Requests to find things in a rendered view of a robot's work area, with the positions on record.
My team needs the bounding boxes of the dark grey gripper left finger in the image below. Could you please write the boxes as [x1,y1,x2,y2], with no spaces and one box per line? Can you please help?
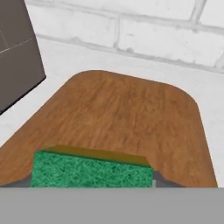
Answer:
[6,174,33,188]

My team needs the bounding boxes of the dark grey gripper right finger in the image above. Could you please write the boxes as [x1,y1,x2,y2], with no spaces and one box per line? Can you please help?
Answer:
[151,170,186,188]

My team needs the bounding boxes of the green and yellow sponge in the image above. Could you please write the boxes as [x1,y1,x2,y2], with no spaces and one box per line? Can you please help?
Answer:
[30,143,155,188]

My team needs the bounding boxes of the brown wooden cutting board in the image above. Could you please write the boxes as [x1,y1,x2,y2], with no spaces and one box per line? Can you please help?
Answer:
[0,69,219,188]

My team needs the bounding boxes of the dark grey appliance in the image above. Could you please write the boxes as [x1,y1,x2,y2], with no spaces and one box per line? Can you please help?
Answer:
[0,0,47,116]

